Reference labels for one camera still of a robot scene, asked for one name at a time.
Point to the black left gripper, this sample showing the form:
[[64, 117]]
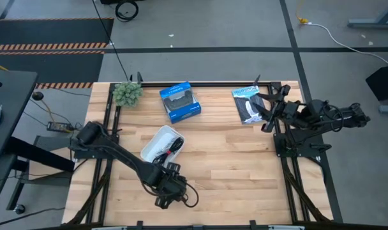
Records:
[[173, 187]]

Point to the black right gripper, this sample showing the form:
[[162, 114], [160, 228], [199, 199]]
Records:
[[291, 111]]

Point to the white plastic tray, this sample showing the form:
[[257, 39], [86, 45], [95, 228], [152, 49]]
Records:
[[153, 147]]

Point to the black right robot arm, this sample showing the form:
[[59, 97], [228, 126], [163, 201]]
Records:
[[340, 118]]

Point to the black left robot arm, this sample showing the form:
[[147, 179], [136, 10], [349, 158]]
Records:
[[117, 151]]

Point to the Yellowstone waterfall book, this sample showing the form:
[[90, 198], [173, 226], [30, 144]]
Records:
[[245, 107]]

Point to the blue game controller box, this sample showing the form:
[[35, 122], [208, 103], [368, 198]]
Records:
[[181, 102]]

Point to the green artificial succulent plant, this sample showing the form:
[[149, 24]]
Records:
[[127, 94]]

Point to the black box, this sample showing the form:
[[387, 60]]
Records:
[[383, 83]]

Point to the black power adapter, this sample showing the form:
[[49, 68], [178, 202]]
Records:
[[58, 126]]

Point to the grey metal table leg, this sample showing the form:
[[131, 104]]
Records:
[[372, 23]]

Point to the black caster wheel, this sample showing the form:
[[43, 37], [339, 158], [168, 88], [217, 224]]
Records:
[[19, 209]]

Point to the round black puck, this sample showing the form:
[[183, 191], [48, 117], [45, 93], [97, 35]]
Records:
[[37, 96]]

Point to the black hazard-striped floor mat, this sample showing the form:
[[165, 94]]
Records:
[[47, 68], [53, 32]]

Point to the black desk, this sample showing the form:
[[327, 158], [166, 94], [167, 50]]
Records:
[[9, 105]]

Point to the black aluminium table frame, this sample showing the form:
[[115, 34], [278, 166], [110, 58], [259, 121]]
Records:
[[197, 84]]

